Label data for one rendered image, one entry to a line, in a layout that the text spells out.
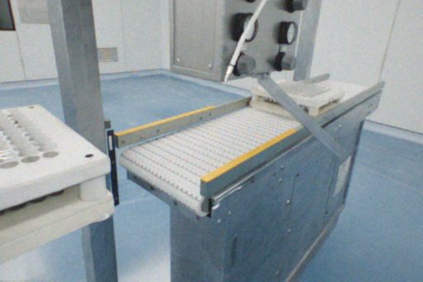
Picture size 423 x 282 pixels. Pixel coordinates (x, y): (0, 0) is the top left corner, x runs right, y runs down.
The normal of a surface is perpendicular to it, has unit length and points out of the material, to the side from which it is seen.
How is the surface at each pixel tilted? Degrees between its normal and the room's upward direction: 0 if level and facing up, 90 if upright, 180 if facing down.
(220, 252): 90
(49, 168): 1
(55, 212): 1
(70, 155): 1
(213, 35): 90
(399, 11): 90
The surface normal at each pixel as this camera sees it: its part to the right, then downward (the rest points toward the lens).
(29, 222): 0.05, -0.94
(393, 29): -0.73, 0.21
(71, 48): 0.75, 0.26
